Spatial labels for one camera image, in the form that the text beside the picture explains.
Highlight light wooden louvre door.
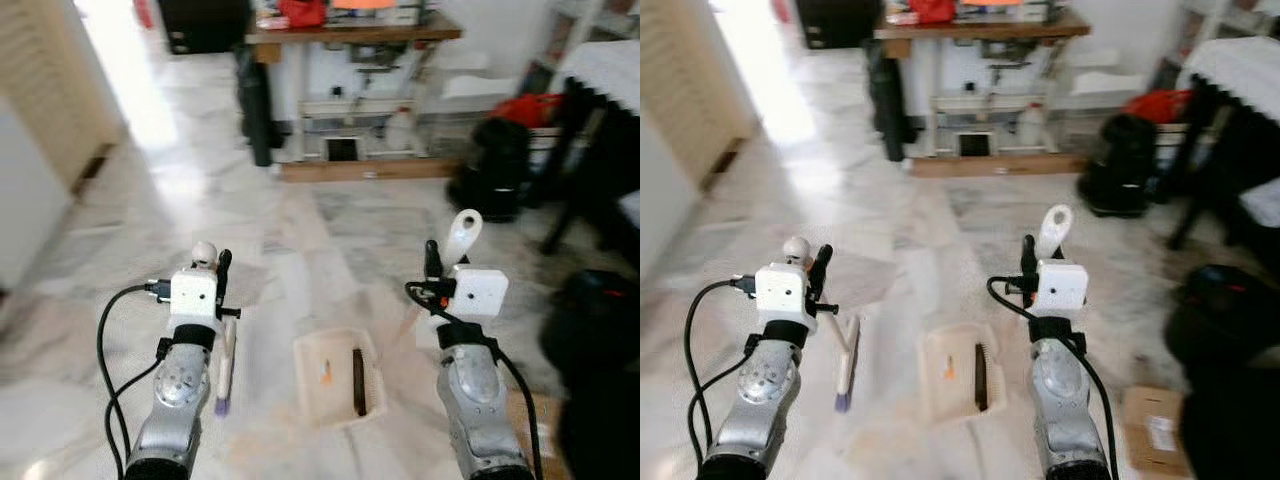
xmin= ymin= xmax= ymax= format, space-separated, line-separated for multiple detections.
xmin=640 ymin=0 xmax=758 ymax=191
xmin=0 ymin=0 xmax=128 ymax=193

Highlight cream broom purple bristles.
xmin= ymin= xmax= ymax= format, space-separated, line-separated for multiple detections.
xmin=782 ymin=236 xmax=863 ymax=414
xmin=192 ymin=241 xmax=241 ymax=417

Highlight white plastic jug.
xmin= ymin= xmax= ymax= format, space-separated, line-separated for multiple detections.
xmin=1013 ymin=102 xmax=1049 ymax=148
xmin=385 ymin=107 xmax=419 ymax=153

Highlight black round vacuum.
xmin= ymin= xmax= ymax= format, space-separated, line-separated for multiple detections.
xmin=446 ymin=117 xmax=532 ymax=224
xmin=1076 ymin=112 xmax=1161 ymax=219

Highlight small brown cardboard box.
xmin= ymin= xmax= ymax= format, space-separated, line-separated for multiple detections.
xmin=505 ymin=388 xmax=569 ymax=480
xmin=1120 ymin=386 xmax=1193 ymax=479

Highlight wooden work table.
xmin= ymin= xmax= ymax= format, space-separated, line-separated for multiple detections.
xmin=243 ymin=8 xmax=464 ymax=184
xmin=872 ymin=8 xmax=1093 ymax=179

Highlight red bundle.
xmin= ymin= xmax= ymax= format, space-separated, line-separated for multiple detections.
xmin=277 ymin=0 xmax=329 ymax=29
xmin=905 ymin=0 xmax=958 ymax=25

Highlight black table white lace cloth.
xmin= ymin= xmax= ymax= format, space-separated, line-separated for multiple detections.
xmin=540 ymin=40 xmax=641 ymax=263
xmin=1165 ymin=35 xmax=1280 ymax=251

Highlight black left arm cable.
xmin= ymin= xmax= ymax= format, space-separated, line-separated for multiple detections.
xmin=96 ymin=280 xmax=173 ymax=479
xmin=684 ymin=278 xmax=759 ymax=479

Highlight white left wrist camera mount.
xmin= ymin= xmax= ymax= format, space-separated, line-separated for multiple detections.
xmin=753 ymin=262 xmax=811 ymax=326
xmin=168 ymin=267 xmax=221 ymax=329

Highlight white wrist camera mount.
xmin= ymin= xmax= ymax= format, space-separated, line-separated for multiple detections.
xmin=168 ymin=267 xmax=221 ymax=329
xmin=753 ymin=262 xmax=811 ymax=326
xmin=1035 ymin=260 xmax=1090 ymax=321
xmin=445 ymin=265 xmax=509 ymax=324

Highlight black box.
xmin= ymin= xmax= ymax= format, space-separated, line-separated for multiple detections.
xmin=157 ymin=0 xmax=251 ymax=56
xmin=795 ymin=0 xmax=879 ymax=51

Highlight black upright cylinder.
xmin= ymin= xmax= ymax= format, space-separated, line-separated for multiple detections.
xmin=233 ymin=45 xmax=287 ymax=168
xmin=865 ymin=40 xmax=916 ymax=163

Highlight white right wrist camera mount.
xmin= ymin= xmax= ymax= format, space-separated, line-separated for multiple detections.
xmin=445 ymin=265 xmax=509 ymax=324
xmin=1035 ymin=260 xmax=1090 ymax=321

